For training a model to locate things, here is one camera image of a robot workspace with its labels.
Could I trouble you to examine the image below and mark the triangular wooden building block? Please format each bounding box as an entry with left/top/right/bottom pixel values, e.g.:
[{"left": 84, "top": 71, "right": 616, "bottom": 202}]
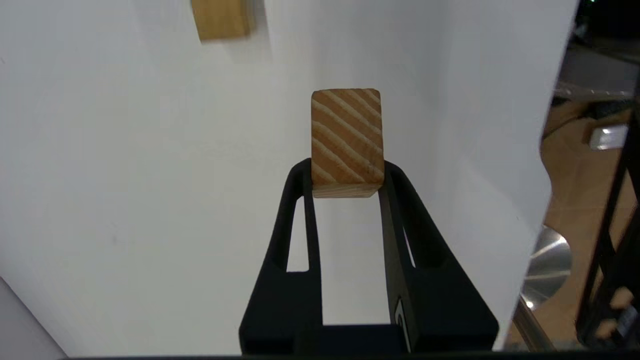
[{"left": 310, "top": 88, "right": 386, "bottom": 199}]

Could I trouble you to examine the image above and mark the black metal stand frame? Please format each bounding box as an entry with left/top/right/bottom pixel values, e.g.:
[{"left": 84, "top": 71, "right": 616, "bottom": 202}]
[{"left": 575, "top": 107, "right": 640, "bottom": 346}]

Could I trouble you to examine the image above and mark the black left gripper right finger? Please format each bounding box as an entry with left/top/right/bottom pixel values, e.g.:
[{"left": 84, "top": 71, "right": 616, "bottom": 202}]
[{"left": 377, "top": 160, "right": 500, "bottom": 354}]

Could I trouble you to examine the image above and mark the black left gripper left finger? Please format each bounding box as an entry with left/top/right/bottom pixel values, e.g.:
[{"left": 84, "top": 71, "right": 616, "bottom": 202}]
[{"left": 239, "top": 158, "right": 324, "bottom": 356}]

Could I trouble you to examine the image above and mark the round silver stand base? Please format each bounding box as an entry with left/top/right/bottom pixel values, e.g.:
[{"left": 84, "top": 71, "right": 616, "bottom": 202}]
[{"left": 520, "top": 225, "right": 572, "bottom": 312}]

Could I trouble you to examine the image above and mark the small silver box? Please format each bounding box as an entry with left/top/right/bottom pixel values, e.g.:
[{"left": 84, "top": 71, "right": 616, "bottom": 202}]
[{"left": 588, "top": 125, "right": 629, "bottom": 151}]

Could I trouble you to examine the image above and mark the rectangular wooden building block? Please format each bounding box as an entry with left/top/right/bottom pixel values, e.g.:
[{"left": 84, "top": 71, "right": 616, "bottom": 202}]
[{"left": 190, "top": 0, "right": 252, "bottom": 42}]

